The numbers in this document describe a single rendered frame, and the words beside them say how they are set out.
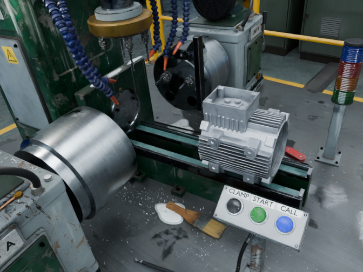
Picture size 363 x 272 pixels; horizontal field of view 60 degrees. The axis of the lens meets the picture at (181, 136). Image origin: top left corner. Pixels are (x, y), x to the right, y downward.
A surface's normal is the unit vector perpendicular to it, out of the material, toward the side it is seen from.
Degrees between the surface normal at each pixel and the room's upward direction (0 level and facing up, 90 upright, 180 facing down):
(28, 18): 90
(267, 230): 33
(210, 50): 39
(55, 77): 90
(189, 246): 0
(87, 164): 55
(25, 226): 90
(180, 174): 90
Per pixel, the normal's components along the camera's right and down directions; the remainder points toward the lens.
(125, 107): 0.85, 0.24
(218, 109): -0.51, 0.53
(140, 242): -0.09, -0.81
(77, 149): 0.43, -0.52
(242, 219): -0.35, -0.39
